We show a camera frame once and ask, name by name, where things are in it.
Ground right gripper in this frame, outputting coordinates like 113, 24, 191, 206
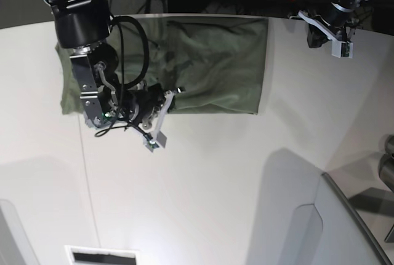
123, 84, 186, 136

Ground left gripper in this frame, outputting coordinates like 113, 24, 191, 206
288, 3, 359, 49

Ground green t-shirt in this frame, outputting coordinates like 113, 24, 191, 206
55, 15, 269, 116

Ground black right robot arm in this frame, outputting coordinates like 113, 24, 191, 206
44, 0, 182, 142

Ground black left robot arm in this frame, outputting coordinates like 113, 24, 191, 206
297, 0, 369, 57

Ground grey metal cylinder stand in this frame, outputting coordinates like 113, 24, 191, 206
378, 135, 394, 192

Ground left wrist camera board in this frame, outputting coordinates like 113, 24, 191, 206
331, 41, 353, 58

